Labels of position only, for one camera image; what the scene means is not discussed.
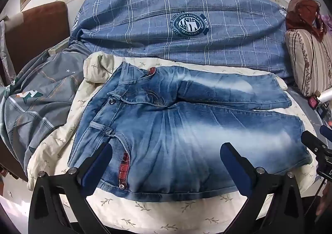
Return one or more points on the cream floral blanket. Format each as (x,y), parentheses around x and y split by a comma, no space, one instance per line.
(64,145)

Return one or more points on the purple cloth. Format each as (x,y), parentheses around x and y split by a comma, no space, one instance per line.
(326,20)

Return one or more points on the blue plaid quilt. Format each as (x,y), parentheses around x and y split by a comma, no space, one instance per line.
(181,21)

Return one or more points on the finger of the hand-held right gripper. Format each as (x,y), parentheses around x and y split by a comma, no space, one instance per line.
(311,141)
(325,132)

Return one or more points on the grey patterned quilt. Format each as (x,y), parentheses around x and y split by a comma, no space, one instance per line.
(33,99)

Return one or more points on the person's right hand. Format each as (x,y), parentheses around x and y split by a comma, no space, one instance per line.
(325,199)

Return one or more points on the blue denim pants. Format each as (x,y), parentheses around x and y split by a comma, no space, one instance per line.
(166,130)

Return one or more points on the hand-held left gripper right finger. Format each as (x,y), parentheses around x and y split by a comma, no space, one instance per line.
(234,166)

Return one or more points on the small red device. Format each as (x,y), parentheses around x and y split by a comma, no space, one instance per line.
(313,100)

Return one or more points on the brown headboard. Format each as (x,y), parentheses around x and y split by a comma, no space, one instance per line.
(33,34)

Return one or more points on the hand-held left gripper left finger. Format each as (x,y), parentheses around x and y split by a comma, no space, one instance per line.
(96,166)

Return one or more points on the striped beige pillow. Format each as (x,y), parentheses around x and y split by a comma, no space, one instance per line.
(308,60)

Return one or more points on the white tube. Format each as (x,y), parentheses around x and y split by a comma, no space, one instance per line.
(325,95)

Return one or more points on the reddish brown cloth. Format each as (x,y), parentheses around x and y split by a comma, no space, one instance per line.
(303,16)

